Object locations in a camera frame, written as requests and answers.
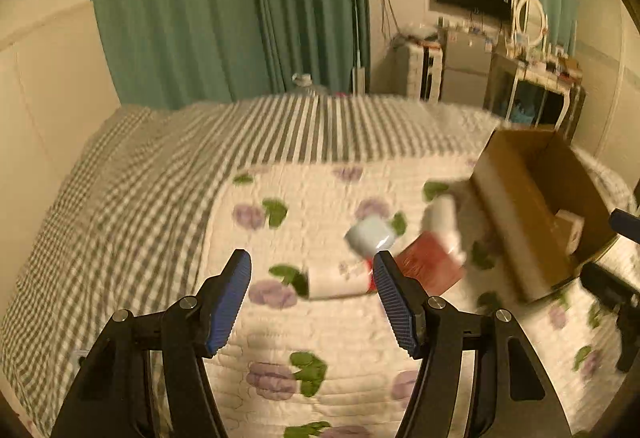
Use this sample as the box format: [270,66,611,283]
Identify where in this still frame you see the brown cardboard box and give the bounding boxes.
[470,125,622,304]

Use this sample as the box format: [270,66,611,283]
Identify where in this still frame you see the round white case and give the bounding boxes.
[344,216,396,260]

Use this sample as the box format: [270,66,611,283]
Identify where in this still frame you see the floral quilt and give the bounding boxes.
[197,157,640,438]

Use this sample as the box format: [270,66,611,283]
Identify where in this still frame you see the white bottle with red cap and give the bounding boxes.
[306,260,379,302]

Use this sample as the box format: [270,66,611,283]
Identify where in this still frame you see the white tube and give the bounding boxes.
[422,195,469,265]

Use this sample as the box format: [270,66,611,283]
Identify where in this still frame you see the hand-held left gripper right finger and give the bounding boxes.
[372,250,574,438]

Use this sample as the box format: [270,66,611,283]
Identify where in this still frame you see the wide green curtain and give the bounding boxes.
[87,0,372,111]

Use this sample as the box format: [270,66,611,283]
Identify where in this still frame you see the red flat box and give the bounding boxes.
[392,233,467,295]

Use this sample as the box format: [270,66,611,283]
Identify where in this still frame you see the small white carton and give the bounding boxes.
[552,209,586,253]

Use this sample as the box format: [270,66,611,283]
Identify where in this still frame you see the grey refrigerator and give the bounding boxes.
[440,29,497,108]

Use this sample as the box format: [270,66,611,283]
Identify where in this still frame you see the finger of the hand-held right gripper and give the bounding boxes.
[611,208,640,240]
[580,262,640,373]

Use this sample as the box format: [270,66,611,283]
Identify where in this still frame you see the white dressing table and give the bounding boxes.
[484,49,587,140]

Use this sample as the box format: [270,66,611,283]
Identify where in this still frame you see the round white ring mirror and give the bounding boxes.
[514,0,550,51]

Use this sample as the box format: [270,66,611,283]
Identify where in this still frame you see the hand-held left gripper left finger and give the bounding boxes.
[50,249,252,438]

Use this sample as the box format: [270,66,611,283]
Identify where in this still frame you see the clear water jug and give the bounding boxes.
[291,73,327,97]

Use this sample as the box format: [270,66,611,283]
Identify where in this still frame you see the white upright pole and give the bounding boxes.
[351,0,367,94]

